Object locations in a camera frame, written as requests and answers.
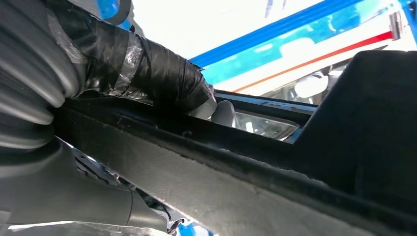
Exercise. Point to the white car with red stripe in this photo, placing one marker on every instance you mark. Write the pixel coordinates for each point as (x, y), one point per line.
(358, 45)

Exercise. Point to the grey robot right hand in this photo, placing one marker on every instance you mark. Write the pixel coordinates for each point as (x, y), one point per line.
(49, 195)

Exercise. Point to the blue metal shelf rack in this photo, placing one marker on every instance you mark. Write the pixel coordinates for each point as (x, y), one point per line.
(277, 45)

